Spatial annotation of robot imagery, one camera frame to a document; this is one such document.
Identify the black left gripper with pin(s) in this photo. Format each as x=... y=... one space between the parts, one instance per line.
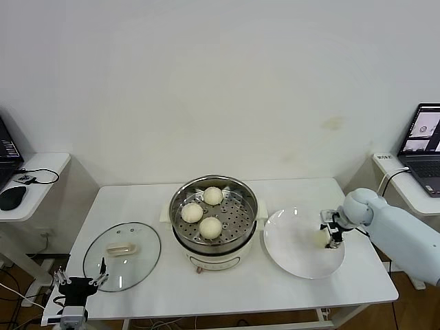
x=77 y=287

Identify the white electric cooking pot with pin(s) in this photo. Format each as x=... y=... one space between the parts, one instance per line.
x=213 y=263

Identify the white round plate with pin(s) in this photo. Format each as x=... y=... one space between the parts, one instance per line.
x=285 y=247

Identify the black usb dongle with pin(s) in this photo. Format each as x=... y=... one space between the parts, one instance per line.
x=24 y=178

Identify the white side desk with label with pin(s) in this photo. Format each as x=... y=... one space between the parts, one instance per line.
x=419 y=206

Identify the grey laptop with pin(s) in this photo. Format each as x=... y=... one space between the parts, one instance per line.
x=423 y=172

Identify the white table frame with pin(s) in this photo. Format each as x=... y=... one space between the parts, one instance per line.
x=275 y=326

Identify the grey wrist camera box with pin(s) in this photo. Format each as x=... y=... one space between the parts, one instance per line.
x=326 y=217
x=73 y=318

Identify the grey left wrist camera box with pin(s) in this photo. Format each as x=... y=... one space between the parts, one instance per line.
x=73 y=318

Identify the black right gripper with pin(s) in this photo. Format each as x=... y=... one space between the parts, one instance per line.
x=337 y=225

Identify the round glass pot lid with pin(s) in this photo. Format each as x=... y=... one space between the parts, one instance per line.
x=103 y=271

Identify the white steamed baozi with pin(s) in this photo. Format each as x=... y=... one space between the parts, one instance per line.
x=192 y=212
x=210 y=227
x=213 y=195
x=319 y=239

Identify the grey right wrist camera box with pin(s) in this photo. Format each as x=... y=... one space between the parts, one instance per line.
x=326 y=217

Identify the small printed desk label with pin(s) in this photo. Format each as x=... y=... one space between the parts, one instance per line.
x=384 y=157

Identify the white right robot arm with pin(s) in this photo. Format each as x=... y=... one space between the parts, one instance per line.
x=395 y=227

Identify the stainless steel steamer pot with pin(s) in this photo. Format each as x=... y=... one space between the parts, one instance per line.
x=245 y=206

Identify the black computer mouse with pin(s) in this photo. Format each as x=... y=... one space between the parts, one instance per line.
x=12 y=198

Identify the black laptop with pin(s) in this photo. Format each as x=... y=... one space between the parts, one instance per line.
x=7 y=148

